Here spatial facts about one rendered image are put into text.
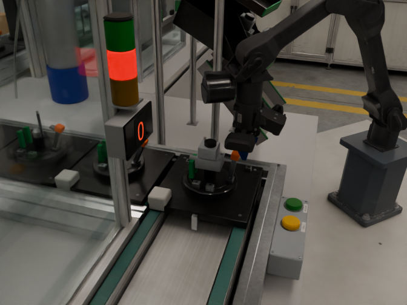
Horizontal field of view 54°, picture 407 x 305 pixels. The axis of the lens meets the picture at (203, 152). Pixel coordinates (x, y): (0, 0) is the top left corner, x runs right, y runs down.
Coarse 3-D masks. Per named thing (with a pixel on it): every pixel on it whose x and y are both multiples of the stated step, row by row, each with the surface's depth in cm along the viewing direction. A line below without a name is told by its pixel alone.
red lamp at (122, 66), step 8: (112, 56) 68; (120, 56) 68; (128, 56) 68; (112, 64) 69; (120, 64) 68; (128, 64) 69; (136, 64) 71; (112, 72) 69; (120, 72) 69; (128, 72) 69; (136, 72) 71
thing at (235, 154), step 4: (232, 152) 95; (236, 152) 95; (224, 156) 96; (228, 156) 96; (232, 156) 95; (236, 156) 95; (232, 160) 96; (236, 160) 95; (232, 164) 97; (232, 168) 97; (228, 172) 98; (232, 172) 98; (228, 176) 99; (232, 176) 98
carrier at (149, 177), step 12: (132, 156) 109; (144, 156) 113; (156, 156) 113; (168, 156) 113; (132, 168) 104; (144, 168) 108; (156, 168) 108; (132, 180) 103; (144, 180) 103; (156, 180) 103; (132, 192) 98; (144, 192) 98; (144, 204) 97
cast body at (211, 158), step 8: (200, 144) 96; (208, 144) 95; (216, 144) 96; (200, 152) 96; (208, 152) 95; (216, 152) 95; (200, 160) 97; (208, 160) 96; (216, 160) 96; (200, 168) 98; (208, 168) 97; (216, 168) 97
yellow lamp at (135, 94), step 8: (112, 80) 70; (120, 80) 70; (128, 80) 70; (136, 80) 72; (112, 88) 71; (120, 88) 70; (128, 88) 71; (136, 88) 72; (112, 96) 72; (120, 96) 71; (128, 96) 71; (136, 96) 73; (120, 104) 72; (128, 104) 72
